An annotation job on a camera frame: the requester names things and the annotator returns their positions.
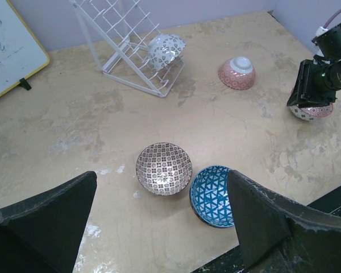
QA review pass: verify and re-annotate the brown lattice pattern bowl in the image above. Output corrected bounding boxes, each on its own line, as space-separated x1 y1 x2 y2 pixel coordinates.
135 142 193 196

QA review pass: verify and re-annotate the black floral pattern bowl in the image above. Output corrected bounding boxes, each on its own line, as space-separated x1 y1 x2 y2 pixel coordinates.
147 34 186 72

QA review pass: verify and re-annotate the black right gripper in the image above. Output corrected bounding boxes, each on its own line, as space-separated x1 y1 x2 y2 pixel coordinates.
286 59 336 108

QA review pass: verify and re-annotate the yellow framed whiteboard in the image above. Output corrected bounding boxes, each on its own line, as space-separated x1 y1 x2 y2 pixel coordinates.
0 0 49 96

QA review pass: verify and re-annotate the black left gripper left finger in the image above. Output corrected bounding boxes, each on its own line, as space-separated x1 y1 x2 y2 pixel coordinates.
0 171 97 272

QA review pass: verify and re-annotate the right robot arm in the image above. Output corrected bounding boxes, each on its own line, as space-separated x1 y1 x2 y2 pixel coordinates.
286 23 341 108

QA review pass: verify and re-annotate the blue triangle pattern bowl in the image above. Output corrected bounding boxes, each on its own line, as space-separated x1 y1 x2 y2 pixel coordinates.
189 166 234 229

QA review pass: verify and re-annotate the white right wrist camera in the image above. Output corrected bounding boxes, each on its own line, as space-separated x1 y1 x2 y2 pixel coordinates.
315 26 328 37

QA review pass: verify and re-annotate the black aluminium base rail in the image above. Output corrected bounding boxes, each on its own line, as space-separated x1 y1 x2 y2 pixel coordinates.
187 179 341 273

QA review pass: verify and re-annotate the white wire dish rack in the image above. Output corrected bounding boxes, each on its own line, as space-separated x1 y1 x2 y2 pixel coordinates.
71 1 185 98

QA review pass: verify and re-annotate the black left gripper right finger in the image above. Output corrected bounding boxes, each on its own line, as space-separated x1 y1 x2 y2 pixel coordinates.
226 169 341 273

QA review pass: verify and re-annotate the red diamond dot bowl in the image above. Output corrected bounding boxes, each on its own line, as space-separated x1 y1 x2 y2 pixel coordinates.
289 104 334 121

